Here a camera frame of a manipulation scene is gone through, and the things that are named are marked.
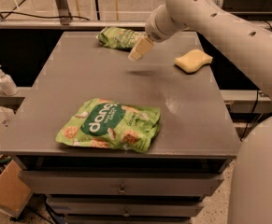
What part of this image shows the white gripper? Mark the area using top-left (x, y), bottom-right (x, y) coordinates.
top-left (128, 5), bottom-right (186, 61)

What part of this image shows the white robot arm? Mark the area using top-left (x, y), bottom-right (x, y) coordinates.
top-left (129, 0), bottom-right (272, 224)

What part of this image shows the green jalapeno chip bag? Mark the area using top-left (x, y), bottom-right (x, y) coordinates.
top-left (96, 27), bottom-right (144, 50)

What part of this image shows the green dang rice chips bag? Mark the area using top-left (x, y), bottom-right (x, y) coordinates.
top-left (55, 98), bottom-right (161, 153)

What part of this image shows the yellow sponge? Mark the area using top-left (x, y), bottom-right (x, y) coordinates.
top-left (174, 49), bottom-right (213, 74)

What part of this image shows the grey drawer cabinet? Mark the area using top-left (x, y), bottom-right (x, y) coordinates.
top-left (0, 32), bottom-right (239, 224)

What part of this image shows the white pump dispenser bottle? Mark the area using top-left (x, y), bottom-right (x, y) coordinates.
top-left (0, 65), bottom-right (19, 96)

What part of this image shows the top grey drawer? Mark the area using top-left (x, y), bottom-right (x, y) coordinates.
top-left (19, 171), bottom-right (223, 197)

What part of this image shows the grey drawer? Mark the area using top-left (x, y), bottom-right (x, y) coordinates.
top-left (48, 197), bottom-right (204, 217)
top-left (19, 171), bottom-right (223, 197)

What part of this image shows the middle grey drawer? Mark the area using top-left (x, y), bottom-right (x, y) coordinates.
top-left (48, 197), bottom-right (204, 217)

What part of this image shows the cardboard box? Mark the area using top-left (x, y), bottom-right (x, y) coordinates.
top-left (0, 106), bottom-right (32, 218)

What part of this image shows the metal railing frame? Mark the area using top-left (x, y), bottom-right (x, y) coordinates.
top-left (0, 0), bottom-right (272, 33)

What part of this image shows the black cable on floor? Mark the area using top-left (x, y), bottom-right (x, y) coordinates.
top-left (0, 10), bottom-right (92, 21)

